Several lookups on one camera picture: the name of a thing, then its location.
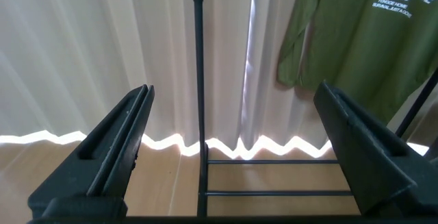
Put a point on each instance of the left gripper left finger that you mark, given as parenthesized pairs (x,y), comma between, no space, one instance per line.
(102,162)

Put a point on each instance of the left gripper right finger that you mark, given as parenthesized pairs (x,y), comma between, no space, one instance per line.
(373,169)

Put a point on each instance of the black clothes rack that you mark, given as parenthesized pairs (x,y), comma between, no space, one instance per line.
(199,63)

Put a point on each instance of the green sleeveless shirt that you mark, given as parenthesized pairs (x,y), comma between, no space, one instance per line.
(359,46)

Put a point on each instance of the beige curtain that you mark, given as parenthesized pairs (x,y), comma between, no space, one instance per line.
(85,46)

